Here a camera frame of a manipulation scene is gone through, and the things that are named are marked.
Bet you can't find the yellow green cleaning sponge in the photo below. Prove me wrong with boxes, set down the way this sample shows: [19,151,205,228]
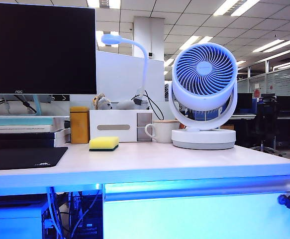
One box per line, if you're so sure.
[89,135,120,152]

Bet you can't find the white desk drawer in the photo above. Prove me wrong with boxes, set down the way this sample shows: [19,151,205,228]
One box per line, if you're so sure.
[102,174,290,239]

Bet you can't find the black drawer lock with keys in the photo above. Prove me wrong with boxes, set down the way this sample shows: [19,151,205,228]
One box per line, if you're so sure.
[277,194,290,210]

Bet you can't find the white mug with wooden lid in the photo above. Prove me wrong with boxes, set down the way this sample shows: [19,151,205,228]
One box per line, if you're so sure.
[144,119,181,144]

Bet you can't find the grey plush toy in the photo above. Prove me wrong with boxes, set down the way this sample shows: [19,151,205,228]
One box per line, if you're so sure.
[116,99,137,111]

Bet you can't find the white tissue box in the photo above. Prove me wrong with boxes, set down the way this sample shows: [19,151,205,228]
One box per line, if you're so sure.
[89,109,154,143]

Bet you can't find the tan white plush toy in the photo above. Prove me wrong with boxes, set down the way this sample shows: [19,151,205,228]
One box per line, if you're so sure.
[93,93,114,111]

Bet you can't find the white round desk fan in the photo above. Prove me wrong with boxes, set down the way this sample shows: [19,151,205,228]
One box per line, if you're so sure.
[168,41,239,150]

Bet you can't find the yellow rectangular tin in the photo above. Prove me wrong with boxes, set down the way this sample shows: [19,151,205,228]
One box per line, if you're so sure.
[69,106,91,145]

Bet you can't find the white thick book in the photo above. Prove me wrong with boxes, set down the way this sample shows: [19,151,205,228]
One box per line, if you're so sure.
[54,127,72,147]

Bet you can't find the white gooseneck desk lamp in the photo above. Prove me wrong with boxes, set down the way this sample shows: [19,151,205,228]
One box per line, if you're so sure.
[100,33,151,103]

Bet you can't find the ceiling fluorescent light fixture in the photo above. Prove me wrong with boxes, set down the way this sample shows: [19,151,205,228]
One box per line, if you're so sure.
[179,35,214,50]
[212,0,261,17]
[253,39,290,53]

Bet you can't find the black background monitor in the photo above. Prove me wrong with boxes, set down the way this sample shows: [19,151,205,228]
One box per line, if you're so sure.
[235,93,252,116]

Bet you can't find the teal monitor stand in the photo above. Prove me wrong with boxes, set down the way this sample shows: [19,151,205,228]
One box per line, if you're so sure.
[31,94,43,117]

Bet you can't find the black computer tower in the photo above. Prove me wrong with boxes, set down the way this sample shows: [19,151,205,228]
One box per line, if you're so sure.
[66,191,103,239]

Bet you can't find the black office chair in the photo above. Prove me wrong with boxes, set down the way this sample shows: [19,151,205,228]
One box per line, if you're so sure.
[249,99,288,158]

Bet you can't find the teal book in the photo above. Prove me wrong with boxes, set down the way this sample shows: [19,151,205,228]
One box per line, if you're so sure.
[0,116,55,126]

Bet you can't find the black book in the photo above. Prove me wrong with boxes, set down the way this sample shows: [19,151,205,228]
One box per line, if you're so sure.
[0,131,56,140]
[0,139,55,150]

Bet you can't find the white flat book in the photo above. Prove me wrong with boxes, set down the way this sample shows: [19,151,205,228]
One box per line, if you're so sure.
[0,125,55,133]

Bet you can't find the black AOC computer monitor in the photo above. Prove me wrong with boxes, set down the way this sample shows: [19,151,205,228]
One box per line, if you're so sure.
[0,1,97,96]

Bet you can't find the black mouse pad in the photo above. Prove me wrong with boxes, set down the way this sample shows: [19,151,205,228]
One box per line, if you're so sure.
[0,146,69,172]

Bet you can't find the white computer case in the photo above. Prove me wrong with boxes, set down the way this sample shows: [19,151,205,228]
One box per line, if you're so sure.
[0,200,50,239]

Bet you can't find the black lamp cable with plug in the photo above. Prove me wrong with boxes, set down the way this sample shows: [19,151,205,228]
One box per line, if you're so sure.
[131,89,165,121]

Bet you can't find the white cable under desk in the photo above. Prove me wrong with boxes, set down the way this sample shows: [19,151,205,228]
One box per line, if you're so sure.
[47,186,64,239]

